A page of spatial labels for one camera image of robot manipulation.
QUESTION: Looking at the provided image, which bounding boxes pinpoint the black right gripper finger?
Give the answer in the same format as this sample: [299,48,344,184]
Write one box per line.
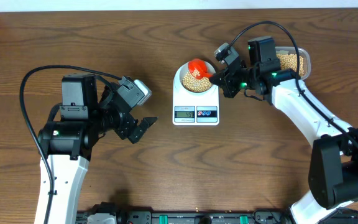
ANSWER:
[219,81,241,98]
[209,70,230,86]

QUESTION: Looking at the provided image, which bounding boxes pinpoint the grey bowl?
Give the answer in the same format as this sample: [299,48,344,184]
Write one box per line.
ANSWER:
[179,62,213,89]

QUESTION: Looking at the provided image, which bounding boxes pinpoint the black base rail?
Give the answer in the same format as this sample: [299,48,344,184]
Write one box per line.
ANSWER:
[76,202,358,224]

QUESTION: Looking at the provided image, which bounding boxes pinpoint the white kitchen scale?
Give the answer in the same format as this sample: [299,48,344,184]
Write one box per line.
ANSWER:
[172,63,220,126]

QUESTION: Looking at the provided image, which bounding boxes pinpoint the clear container of soybeans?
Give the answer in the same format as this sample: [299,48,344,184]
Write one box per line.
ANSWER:
[275,47,311,80]

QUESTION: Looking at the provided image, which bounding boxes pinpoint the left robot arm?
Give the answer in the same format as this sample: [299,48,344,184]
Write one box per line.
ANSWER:
[35,73,157,223]

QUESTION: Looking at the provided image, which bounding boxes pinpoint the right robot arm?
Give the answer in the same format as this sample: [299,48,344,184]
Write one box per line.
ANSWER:
[210,36,358,223]

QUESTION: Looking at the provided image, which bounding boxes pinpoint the red measuring scoop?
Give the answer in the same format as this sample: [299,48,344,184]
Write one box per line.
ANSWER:
[188,58,213,80]

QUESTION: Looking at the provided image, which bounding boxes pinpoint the soybeans in bowl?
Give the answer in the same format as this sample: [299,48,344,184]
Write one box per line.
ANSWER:
[182,70,213,93]

